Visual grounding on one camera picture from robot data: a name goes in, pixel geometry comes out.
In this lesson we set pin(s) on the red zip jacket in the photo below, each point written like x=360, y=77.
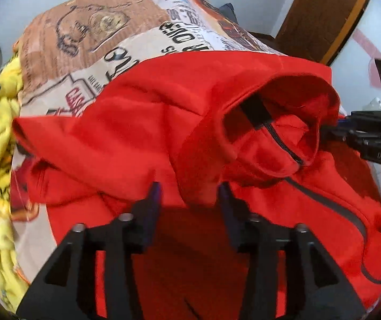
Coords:
x=143, y=123

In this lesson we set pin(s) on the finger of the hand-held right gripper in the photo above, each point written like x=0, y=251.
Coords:
x=367, y=119
x=344, y=136

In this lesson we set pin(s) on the printed bed blanket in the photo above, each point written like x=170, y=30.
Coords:
x=77, y=40

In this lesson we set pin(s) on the brown wooden door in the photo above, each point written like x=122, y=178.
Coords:
x=317, y=16

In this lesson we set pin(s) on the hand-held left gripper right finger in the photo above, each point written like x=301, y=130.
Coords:
x=235, y=226

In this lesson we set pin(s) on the dark blue cloth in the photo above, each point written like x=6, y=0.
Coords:
x=228, y=11

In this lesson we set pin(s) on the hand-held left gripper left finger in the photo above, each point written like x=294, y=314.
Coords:
x=143, y=220

